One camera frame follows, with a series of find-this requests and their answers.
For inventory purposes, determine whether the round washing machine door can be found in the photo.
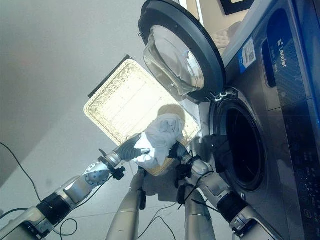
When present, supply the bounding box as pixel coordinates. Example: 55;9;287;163
137;0;227;103

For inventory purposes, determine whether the grey front-load washing machine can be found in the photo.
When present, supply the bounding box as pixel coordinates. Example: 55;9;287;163
199;0;320;240

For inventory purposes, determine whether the silver robot leg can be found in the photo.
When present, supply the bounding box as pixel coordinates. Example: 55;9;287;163
105;166;147;240
183;184;216;240

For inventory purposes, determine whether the white cloth garment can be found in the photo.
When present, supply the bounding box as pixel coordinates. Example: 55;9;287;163
134;112;185;172

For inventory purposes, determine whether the black thin floor cable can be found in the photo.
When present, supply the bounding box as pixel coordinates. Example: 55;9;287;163
136;201;179;240

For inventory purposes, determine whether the left silver robot leg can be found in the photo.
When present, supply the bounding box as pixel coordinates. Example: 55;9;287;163
105;166;147;240

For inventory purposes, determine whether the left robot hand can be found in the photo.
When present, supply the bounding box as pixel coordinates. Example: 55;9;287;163
113;132;151;162

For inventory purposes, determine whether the white label sticker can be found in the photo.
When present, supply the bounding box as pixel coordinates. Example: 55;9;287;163
240;37;258;75

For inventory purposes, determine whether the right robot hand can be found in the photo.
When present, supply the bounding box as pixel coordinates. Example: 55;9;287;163
167;140;189;161

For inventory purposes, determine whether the cream woven laundry basket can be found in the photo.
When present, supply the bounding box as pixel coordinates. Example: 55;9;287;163
83;58;201;176

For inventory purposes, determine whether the right silver robot leg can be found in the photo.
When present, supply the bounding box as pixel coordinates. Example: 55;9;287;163
183;184;216;240

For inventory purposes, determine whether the black picture frame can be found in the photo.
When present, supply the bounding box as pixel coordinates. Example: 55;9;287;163
219;0;254;16

